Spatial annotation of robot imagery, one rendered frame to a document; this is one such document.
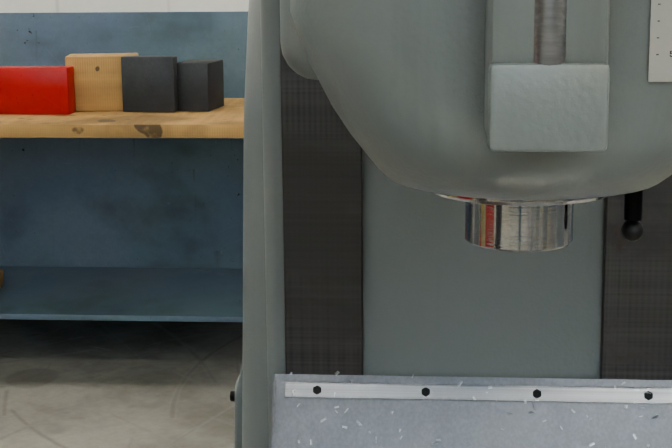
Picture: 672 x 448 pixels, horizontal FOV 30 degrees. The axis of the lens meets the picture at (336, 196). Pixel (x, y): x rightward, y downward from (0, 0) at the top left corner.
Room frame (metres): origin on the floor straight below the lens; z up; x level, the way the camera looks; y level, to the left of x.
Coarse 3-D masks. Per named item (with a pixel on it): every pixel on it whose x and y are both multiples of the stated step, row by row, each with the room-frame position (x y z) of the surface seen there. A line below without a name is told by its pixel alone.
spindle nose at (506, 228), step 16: (480, 208) 0.53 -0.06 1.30; (496, 208) 0.53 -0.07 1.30; (512, 208) 0.52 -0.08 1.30; (528, 208) 0.52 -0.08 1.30; (544, 208) 0.52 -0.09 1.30; (560, 208) 0.53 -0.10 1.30; (480, 224) 0.53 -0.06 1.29; (496, 224) 0.53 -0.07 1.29; (512, 224) 0.52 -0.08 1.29; (528, 224) 0.52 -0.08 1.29; (544, 224) 0.52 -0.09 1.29; (560, 224) 0.53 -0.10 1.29; (480, 240) 0.53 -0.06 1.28; (496, 240) 0.53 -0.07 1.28; (512, 240) 0.52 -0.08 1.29; (528, 240) 0.52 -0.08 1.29; (544, 240) 0.52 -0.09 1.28; (560, 240) 0.53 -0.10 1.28
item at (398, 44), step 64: (320, 0) 0.48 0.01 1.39; (384, 0) 0.46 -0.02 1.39; (448, 0) 0.46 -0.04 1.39; (640, 0) 0.45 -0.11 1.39; (320, 64) 0.49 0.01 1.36; (384, 64) 0.47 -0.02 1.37; (448, 64) 0.46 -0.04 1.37; (640, 64) 0.45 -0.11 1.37; (384, 128) 0.48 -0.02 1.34; (448, 128) 0.46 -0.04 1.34; (640, 128) 0.46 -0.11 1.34; (448, 192) 0.48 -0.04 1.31; (512, 192) 0.47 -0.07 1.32; (576, 192) 0.47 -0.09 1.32
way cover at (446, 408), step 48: (288, 384) 0.92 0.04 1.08; (336, 384) 0.92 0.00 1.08; (384, 384) 0.91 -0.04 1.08; (432, 384) 0.91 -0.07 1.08; (480, 384) 0.91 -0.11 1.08; (528, 384) 0.91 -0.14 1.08; (576, 384) 0.90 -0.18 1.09; (624, 384) 0.90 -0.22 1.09; (288, 432) 0.90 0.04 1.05; (336, 432) 0.90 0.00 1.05; (384, 432) 0.90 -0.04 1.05; (432, 432) 0.90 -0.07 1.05; (480, 432) 0.89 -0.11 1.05; (528, 432) 0.89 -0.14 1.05; (576, 432) 0.89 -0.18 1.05; (624, 432) 0.89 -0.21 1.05
